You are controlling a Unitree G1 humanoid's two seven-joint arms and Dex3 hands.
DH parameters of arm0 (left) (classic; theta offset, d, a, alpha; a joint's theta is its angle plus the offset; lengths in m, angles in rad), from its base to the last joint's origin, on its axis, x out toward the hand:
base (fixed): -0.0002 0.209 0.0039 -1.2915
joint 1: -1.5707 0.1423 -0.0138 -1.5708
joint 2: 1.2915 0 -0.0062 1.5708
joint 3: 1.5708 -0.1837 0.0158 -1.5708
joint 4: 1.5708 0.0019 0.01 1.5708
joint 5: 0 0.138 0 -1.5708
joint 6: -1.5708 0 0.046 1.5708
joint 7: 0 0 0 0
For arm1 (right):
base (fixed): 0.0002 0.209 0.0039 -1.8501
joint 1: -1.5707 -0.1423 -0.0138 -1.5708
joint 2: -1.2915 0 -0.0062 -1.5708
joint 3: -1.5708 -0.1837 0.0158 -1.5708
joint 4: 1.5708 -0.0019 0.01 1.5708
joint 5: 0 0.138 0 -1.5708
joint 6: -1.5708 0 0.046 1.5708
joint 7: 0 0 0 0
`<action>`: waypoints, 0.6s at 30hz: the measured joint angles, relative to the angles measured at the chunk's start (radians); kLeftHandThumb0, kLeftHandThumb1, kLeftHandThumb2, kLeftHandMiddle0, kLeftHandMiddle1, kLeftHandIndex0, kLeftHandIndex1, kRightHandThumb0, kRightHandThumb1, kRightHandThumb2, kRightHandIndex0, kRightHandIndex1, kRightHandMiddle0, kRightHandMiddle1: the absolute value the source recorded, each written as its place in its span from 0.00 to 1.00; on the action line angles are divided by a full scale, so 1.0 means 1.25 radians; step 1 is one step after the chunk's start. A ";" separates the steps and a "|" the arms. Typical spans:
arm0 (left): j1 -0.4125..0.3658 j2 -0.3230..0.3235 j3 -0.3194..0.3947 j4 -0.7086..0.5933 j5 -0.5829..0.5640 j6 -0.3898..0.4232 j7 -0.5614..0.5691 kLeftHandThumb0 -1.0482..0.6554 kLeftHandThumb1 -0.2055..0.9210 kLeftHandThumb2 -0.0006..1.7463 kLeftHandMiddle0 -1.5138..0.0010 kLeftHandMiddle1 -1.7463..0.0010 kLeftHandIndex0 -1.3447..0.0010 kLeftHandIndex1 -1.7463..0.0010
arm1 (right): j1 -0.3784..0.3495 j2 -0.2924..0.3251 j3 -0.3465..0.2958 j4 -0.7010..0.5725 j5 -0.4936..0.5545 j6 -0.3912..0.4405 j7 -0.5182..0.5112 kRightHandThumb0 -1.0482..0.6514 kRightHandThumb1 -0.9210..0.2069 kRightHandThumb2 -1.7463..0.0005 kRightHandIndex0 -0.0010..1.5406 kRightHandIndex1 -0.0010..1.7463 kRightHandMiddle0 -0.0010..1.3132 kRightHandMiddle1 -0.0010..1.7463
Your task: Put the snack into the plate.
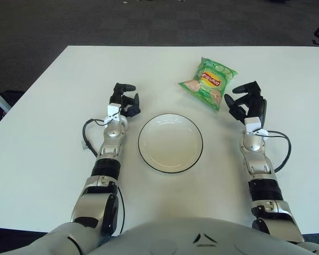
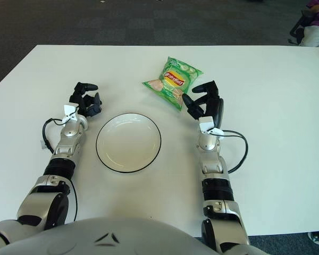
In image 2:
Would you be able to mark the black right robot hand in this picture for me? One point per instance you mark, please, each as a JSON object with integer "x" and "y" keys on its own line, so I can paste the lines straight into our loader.
{"x": 215, "y": 106}

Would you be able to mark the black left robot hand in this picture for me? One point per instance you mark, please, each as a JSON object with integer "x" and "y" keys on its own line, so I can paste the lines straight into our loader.
{"x": 91, "y": 107}

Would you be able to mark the green chips snack bag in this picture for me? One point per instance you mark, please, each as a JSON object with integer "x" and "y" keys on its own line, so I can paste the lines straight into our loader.
{"x": 172, "y": 79}

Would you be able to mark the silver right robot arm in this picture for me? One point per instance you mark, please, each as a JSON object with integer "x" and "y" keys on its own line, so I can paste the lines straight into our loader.
{"x": 211, "y": 159}

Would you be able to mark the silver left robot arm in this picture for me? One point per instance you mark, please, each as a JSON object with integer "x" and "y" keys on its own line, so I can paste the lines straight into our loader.
{"x": 69, "y": 132}

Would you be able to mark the white plate black rim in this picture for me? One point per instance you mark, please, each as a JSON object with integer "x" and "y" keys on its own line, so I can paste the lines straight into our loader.
{"x": 127, "y": 143}

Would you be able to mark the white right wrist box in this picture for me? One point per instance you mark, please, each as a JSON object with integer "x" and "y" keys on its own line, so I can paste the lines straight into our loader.
{"x": 206, "y": 123}

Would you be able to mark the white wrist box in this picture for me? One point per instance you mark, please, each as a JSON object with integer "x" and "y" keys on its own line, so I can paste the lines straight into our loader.
{"x": 206, "y": 123}
{"x": 69, "y": 109}

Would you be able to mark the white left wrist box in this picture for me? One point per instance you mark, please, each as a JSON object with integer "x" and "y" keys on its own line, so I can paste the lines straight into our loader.
{"x": 69, "y": 109}

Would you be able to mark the black office chair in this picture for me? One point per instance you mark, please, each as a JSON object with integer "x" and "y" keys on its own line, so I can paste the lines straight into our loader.
{"x": 297, "y": 29}

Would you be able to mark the seated person purple shirt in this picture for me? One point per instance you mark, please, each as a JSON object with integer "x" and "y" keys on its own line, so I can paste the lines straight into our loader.
{"x": 317, "y": 35}

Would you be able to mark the grey robot torso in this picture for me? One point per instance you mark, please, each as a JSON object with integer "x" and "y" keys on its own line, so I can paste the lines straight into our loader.
{"x": 109, "y": 239}

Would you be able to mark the grey chair caster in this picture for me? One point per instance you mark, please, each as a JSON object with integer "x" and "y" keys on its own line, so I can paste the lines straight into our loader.
{"x": 315, "y": 237}

